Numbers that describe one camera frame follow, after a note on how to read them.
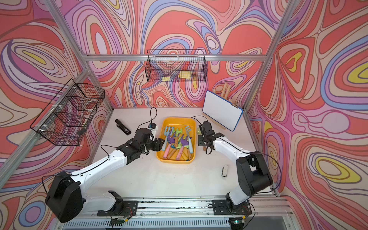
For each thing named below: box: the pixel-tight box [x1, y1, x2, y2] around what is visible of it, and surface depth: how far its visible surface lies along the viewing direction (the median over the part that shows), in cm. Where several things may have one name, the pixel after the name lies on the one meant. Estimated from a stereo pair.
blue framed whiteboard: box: [202, 90, 244, 132], surface depth 95 cm
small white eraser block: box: [221, 164, 229, 178], surface depth 85 cm
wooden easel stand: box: [202, 82, 239, 130], surface depth 95 cm
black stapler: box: [115, 118, 132, 136], surface depth 106 cm
